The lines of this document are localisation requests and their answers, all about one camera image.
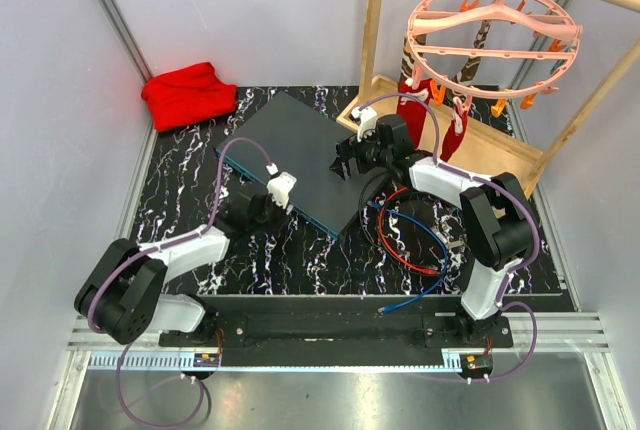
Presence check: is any wooden drying rack frame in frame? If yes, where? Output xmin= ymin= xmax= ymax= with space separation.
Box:
xmin=336 ymin=0 xmax=640 ymax=196

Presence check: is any red folded cloth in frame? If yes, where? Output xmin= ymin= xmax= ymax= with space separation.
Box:
xmin=141 ymin=62 xmax=237 ymax=133

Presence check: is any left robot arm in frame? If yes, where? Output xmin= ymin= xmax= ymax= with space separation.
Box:
xmin=73 ymin=185 xmax=290 ymax=346

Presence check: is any red sock left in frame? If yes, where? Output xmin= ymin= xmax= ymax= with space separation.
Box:
xmin=396 ymin=78 xmax=432 ymax=147

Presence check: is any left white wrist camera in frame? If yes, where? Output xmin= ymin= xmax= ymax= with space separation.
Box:
xmin=266 ymin=172 xmax=297 ymax=210

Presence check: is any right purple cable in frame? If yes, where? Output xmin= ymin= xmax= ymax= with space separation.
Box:
xmin=354 ymin=93 xmax=541 ymax=384

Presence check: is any red sock right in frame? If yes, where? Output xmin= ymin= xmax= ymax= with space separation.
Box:
xmin=440 ymin=97 xmax=469 ymax=162

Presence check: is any pink round clip hanger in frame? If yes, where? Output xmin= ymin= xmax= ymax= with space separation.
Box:
xmin=406 ymin=0 xmax=583 ymax=114

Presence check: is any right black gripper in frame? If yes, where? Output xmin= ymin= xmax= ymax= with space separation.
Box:
xmin=330 ymin=123 xmax=393 ymax=182

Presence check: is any red ethernet cable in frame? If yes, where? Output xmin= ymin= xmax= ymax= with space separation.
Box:
xmin=377 ymin=187 xmax=451 ymax=276

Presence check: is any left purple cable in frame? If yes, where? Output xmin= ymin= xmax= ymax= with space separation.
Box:
xmin=87 ymin=137 xmax=279 ymax=424

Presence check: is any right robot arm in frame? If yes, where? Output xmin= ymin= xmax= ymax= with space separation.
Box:
xmin=331 ymin=115 xmax=540 ymax=347

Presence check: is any brown striped sock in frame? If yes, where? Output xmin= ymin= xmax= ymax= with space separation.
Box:
xmin=398 ymin=37 xmax=414 ymax=85
xmin=453 ymin=20 xmax=491 ymax=86

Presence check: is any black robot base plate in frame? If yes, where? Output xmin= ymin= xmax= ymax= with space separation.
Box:
xmin=157 ymin=292 xmax=581 ymax=369

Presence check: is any brown striped sock back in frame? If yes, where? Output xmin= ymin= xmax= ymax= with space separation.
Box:
xmin=453 ymin=20 xmax=491 ymax=86

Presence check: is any purple cable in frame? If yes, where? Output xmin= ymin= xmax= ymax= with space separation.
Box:
xmin=354 ymin=93 xmax=541 ymax=384
xmin=87 ymin=137 xmax=279 ymax=424

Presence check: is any dark blue network switch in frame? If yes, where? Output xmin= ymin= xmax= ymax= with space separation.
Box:
xmin=216 ymin=92 xmax=384 ymax=242

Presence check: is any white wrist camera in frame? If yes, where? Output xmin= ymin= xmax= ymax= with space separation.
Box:
xmin=350 ymin=106 xmax=378 ymax=142
xmin=266 ymin=172 xmax=297 ymax=210

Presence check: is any red sock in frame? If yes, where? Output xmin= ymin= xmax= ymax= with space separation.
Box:
xmin=440 ymin=97 xmax=469 ymax=162
xmin=396 ymin=78 xmax=432 ymax=147

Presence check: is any black ethernet cable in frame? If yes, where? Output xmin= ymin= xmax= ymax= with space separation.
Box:
xmin=359 ymin=168 xmax=476 ymax=271

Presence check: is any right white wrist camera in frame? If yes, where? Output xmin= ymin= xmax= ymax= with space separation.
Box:
xmin=350 ymin=106 xmax=378 ymax=142

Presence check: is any brown striped sock front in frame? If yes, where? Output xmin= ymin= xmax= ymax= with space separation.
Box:
xmin=398 ymin=37 xmax=414 ymax=85

